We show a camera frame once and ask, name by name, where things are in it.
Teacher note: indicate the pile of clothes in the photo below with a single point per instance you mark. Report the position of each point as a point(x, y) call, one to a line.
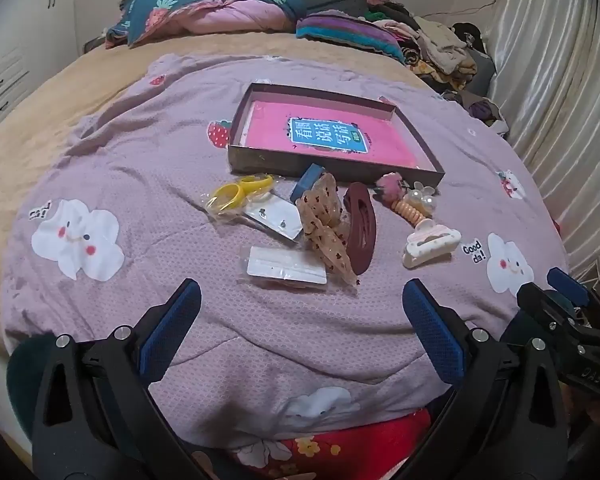
point(440, 50)

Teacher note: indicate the tan bedsheet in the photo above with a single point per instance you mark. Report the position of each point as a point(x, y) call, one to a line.
point(70, 95)

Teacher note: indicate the white curtain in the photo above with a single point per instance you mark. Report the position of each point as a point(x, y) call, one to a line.
point(555, 85)

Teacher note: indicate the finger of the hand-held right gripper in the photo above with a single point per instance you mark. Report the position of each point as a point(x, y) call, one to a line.
point(567, 287)
point(542, 305)

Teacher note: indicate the purple cloud print blanket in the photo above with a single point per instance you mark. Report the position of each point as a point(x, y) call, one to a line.
point(180, 170)

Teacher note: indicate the cream claw hair clip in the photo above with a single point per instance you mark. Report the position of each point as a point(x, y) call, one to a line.
point(430, 245)

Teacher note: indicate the striped folded blanket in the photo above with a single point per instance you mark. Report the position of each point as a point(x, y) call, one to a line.
point(345, 30)

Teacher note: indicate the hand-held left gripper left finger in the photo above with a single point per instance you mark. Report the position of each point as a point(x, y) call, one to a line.
point(172, 325)

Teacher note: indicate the white wardrobe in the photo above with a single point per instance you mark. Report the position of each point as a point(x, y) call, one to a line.
point(15, 45)

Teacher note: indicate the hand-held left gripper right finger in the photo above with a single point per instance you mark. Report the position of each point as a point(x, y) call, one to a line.
point(432, 330)

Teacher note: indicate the teal strawberry print quilt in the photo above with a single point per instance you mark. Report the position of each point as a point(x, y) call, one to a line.
point(205, 12)

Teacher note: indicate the earring card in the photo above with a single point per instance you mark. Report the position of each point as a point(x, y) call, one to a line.
point(275, 215)

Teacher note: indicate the shallow brown cardboard box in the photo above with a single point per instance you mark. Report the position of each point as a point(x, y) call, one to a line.
point(330, 170)

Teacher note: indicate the yellow rings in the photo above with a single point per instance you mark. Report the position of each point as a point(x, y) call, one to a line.
point(235, 195)

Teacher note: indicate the sheer polka-dot bow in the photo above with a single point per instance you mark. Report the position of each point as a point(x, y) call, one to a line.
point(320, 220)

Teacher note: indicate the clear packet with white card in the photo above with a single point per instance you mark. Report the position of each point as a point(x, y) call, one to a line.
point(280, 267)

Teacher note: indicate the small blue box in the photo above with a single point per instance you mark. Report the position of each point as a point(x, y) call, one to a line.
point(305, 182)

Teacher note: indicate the pink book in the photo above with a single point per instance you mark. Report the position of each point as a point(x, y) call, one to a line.
point(325, 132)

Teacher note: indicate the maroon hair clip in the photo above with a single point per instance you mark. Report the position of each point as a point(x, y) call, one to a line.
point(362, 225)

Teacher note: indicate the red floral garment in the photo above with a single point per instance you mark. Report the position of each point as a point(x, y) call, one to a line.
point(340, 445)

